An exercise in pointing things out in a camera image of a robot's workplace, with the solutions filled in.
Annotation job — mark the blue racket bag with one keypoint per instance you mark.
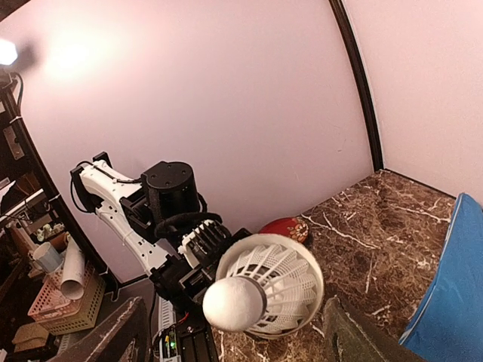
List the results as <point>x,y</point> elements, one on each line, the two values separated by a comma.
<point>447,326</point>

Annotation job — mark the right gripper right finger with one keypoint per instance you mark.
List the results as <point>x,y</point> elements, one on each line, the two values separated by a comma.
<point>351,336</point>

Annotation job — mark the small circuit board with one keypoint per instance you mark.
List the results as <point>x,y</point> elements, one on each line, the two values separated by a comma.
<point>165,345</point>

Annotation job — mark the red embroidered round pouch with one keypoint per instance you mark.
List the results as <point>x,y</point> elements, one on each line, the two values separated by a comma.
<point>294,228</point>

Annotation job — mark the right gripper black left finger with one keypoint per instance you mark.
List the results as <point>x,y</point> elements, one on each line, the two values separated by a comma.
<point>124,332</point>

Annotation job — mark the white shuttlecock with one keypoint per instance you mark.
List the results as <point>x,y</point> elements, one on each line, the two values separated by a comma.
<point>260,290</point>

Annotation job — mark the white shuttlecock tube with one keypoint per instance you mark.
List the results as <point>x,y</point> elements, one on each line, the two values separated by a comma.
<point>275,283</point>

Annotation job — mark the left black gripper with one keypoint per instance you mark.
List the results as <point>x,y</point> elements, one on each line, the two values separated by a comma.
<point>179,215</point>

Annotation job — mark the orange perforated storage basket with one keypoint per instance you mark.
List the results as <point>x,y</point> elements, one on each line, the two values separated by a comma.
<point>60,315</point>

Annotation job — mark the black left corner post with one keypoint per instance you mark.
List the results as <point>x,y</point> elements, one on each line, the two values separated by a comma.
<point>361,82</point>

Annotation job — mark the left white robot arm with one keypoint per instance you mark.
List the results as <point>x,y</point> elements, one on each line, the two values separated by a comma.
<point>121,203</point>

